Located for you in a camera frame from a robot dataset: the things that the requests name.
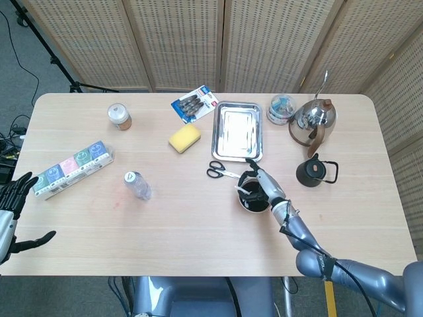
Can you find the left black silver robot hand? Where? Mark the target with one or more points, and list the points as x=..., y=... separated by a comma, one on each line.
x=10, y=204

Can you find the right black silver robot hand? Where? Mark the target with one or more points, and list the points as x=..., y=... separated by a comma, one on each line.
x=269, y=186

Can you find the white plastic utensil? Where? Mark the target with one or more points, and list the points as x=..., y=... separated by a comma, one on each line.
x=243, y=190

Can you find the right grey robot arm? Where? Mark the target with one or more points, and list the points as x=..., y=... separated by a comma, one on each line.
x=307, y=241

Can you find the cup with dark interior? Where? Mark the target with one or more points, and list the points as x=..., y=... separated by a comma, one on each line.
x=255, y=206

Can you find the small black pitcher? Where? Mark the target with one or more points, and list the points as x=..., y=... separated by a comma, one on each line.
x=310, y=173

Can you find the stainless steel tray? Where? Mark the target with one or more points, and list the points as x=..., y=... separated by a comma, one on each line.
x=237, y=132

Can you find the multipack of tissue packets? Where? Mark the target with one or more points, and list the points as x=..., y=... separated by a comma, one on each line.
x=72, y=168

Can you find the clear jar of colourful clips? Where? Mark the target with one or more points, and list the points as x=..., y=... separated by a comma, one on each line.
x=280, y=110

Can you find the yellow sponge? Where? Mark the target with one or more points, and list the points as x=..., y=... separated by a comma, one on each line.
x=185, y=137

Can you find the blue blister pack of clips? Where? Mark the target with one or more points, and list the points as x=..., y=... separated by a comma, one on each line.
x=193, y=104

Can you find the silver table leg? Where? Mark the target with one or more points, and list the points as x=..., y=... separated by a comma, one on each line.
x=287, y=297

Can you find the yellow strip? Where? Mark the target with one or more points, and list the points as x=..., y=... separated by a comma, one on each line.
x=330, y=297

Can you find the clear plastic water bottle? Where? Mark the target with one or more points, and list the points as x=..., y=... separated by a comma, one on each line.
x=138, y=186

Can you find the grey robot torso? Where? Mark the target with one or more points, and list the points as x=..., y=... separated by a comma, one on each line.
x=198, y=297

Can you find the spice jar white lid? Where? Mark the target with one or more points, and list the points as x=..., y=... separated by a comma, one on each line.
x=119, y=117

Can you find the black tripod stand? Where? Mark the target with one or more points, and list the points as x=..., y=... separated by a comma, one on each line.
x=54, y=61

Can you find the wooden woven folding screen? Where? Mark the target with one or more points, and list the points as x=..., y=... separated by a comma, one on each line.
x=185, y=43

